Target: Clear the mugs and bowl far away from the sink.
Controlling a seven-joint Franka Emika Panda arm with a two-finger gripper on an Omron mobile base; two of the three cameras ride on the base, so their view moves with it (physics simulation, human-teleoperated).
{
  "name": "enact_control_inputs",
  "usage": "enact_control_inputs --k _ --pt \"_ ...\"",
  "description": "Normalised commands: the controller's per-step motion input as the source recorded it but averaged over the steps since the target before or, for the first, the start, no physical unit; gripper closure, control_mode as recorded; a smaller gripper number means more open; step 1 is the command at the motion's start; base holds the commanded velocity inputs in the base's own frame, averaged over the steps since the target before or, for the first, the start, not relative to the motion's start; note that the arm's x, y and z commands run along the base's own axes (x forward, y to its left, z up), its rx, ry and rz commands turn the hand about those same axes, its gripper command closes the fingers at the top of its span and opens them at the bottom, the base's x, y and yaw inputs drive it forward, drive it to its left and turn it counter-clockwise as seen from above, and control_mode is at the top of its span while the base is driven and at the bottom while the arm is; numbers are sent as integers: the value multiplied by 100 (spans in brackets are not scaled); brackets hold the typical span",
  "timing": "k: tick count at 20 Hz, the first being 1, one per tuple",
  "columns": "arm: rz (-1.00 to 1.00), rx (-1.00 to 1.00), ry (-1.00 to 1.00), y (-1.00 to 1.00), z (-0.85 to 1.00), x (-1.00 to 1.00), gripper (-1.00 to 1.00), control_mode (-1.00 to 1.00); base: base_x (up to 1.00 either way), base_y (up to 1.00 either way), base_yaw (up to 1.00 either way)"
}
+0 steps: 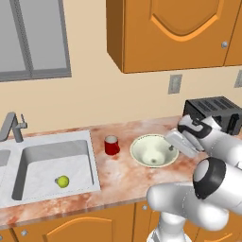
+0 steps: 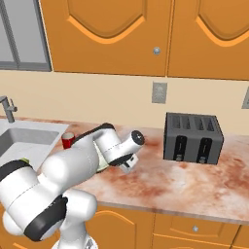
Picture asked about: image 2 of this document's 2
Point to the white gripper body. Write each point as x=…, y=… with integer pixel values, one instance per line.
x=129, y=164

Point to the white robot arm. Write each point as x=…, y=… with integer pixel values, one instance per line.
x=64, y=168

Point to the pale green bowl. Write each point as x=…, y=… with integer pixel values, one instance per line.
x=103, y=166

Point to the grey sink basin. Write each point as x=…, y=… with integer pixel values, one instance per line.
x=22, y=139

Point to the orange base cupboard door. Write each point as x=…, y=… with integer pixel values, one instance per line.
x=181, y=243
x=123, y=230

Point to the red mug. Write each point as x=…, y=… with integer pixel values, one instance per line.
x=67, y=141

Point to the dark grey toaster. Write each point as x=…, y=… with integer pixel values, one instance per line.
x=193, y=139

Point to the orange drawer front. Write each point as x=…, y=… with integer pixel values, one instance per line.
x=181, y=227

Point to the round silver drawer knob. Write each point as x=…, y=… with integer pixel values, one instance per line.
x=195, y=229

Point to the green mug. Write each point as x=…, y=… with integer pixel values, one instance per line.
x=23, y=160

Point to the round silver cupboard knob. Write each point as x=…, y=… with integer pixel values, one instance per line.
x=157, y=50

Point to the grey tap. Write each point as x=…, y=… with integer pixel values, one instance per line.
x=7, y=110

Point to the grey framed window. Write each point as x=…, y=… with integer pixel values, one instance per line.
x=22, y=32

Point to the grey wall socket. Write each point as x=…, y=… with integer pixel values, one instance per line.
x=246, y=98
x=159, y=92

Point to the orange wall cupboard door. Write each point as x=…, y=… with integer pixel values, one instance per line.
x=107, y=55
x=207, y=58

